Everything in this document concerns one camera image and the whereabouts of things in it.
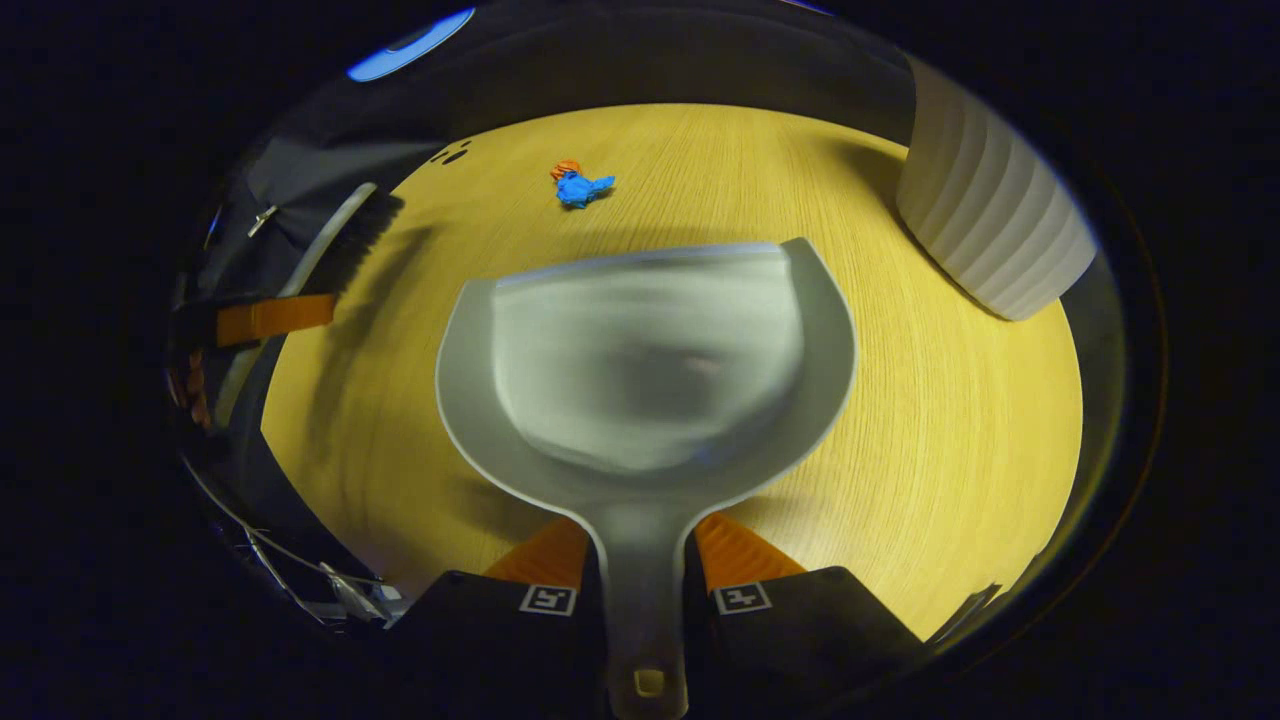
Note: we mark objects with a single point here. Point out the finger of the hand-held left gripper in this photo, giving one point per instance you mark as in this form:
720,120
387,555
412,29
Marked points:
270,318
196,390

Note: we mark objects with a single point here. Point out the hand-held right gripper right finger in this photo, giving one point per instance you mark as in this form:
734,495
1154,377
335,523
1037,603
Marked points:
790,650

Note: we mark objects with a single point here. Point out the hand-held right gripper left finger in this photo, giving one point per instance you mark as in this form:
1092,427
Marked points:
500,645

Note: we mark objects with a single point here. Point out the small white broom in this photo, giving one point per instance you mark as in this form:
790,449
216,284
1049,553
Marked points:
340,235

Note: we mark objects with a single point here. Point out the white dustpan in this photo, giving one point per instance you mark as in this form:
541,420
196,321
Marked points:
650,380

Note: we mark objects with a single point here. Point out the orange paper scrap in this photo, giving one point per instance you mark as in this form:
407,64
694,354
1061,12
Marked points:
565,168

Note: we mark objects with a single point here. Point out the blue paper scrap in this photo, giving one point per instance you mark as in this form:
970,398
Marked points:
578,189

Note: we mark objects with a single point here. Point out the white ribbed garbage bin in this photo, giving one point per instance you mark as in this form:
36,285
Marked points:
990,220

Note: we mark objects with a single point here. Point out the silver metal clip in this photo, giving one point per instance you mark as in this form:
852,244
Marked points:
262,220

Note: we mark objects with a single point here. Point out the black backdrop cloth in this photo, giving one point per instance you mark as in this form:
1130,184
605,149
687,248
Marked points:
650,60

